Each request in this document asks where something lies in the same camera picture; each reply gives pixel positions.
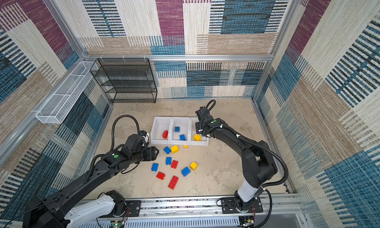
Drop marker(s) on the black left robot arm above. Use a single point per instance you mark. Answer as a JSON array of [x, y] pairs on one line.
[[51, 211]]

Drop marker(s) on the white right plastic bin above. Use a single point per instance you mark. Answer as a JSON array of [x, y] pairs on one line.
[[204, 140]]

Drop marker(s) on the white middle plastic bin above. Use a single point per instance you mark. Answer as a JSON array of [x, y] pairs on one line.
[[185, 129]]

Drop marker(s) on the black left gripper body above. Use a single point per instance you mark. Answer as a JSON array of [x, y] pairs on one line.
[[148, 154]]

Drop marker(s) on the aluminium front rail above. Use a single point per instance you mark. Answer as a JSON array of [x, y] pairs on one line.
[[279, 211]]

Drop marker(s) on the white wire mesh basket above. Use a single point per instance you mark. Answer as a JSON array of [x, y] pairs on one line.
[[56, 109]]

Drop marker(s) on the white left plastic bin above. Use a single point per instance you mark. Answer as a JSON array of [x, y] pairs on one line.
[[160, 124]]

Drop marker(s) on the long red lego brick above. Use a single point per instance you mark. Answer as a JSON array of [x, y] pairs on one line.
[[173, 182]]

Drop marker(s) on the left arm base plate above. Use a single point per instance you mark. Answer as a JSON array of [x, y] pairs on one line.
[[126, 208]]

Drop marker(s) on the yellow lego brick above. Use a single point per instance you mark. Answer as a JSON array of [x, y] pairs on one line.
[[174, 149], [197, 137], [193, 166]]

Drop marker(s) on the white plastic bin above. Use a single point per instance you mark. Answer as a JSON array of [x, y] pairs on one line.
[[185, 129], [204, 140], [160, 124]]

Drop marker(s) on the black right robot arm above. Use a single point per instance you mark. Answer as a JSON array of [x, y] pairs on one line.
[[258, 165]]

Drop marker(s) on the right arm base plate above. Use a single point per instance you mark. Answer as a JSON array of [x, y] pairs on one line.
[[232, 205]]

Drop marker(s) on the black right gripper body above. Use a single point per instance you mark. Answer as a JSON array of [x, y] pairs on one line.
[[198, 127]]

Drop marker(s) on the black wire shelf rack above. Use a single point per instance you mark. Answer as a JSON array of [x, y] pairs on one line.
[[125, 80]]

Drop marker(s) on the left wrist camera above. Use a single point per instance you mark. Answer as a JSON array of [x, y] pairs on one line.
[[145, 135]]

